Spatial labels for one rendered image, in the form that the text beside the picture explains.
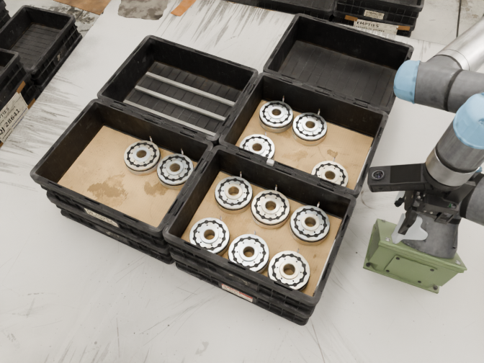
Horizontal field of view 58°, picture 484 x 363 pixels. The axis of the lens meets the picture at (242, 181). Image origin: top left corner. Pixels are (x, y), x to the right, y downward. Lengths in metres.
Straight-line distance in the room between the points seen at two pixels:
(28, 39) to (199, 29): 1.02
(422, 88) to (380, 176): 0.17
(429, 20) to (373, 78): 1.75
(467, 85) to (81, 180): 0.99
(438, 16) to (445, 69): 2.47
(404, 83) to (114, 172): 0.82
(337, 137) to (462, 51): 0.53
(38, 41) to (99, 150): 1.26
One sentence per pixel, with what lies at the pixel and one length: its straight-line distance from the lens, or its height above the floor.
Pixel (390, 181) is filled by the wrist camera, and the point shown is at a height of 1.20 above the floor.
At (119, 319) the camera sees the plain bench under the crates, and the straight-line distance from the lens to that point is 1.26.
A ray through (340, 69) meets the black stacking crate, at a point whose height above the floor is 0.83.
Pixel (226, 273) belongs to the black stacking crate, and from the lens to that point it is 1.08.
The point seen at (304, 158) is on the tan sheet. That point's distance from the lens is 1.28.
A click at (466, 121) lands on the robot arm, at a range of 0.71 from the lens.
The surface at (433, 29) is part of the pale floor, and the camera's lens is 3.19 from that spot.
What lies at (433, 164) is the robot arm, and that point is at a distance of 0.78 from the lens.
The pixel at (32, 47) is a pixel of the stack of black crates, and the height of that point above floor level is 0.38.
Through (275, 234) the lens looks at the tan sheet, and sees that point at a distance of 1.15.
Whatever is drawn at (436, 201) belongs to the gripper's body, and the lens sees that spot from 0.86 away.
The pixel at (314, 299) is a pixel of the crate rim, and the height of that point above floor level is 0.93.
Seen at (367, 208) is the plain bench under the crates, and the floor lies 0.70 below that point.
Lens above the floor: 1.88
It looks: 59 degrees down
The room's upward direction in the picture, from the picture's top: 1 degrees counter-clockwise
